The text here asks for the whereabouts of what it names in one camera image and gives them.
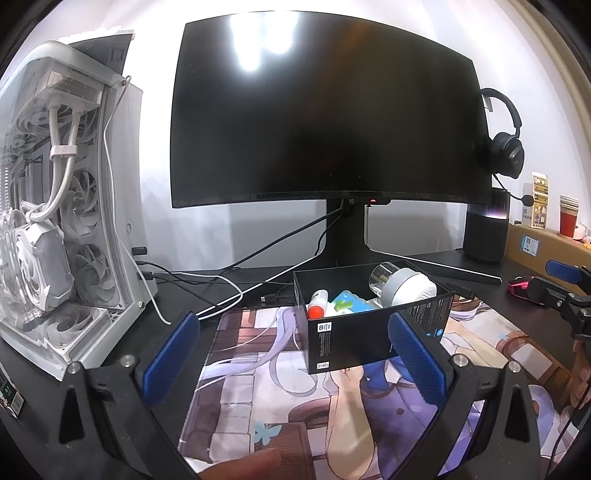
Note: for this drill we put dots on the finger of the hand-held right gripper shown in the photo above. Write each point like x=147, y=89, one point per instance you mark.
x=554, y=295
x=563, y=272

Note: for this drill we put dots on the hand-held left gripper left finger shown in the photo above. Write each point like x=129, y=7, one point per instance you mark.
x=171, y=360

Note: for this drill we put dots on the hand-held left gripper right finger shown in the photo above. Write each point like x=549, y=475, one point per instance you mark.
x=418, y=364

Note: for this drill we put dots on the black cardboard storage box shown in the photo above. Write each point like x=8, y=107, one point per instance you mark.
x=351, y=337

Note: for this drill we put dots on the white and grey round device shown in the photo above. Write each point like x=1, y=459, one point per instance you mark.
x=411, y=286

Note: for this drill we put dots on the blue earplug packet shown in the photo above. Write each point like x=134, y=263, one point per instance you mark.
x=351, y=304

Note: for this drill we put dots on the white glue stick orange cap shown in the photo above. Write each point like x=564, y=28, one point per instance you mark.
x=318, y=304

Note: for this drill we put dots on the person's left hand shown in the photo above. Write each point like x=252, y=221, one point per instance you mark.
x=244, y=466

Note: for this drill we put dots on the brown cardboard box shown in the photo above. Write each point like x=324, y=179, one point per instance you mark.
x=545, y=244

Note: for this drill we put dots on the pink computer mouse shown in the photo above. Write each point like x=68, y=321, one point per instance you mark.
x=519, y=287

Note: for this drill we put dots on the stack of red paper cups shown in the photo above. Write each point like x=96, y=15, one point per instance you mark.
x=569, y=221

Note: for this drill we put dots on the small white printed box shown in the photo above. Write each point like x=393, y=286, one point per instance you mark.
x=538, y=207

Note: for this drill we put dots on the black cylindrical speaker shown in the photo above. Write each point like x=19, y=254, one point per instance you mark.
x=485, y=235

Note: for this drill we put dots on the printed desk mat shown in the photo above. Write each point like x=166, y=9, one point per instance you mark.
x=258, y=369

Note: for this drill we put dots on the black headset with microphone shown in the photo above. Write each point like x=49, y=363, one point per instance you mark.
x=508, y=150

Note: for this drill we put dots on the dark labelled box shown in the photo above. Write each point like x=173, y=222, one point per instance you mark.
x=10, y=392

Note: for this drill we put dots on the white computer case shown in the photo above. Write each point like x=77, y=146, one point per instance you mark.
x=69, y=207

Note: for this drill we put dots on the black curved computer monitor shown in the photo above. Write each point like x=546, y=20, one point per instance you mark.
x=323, y=115

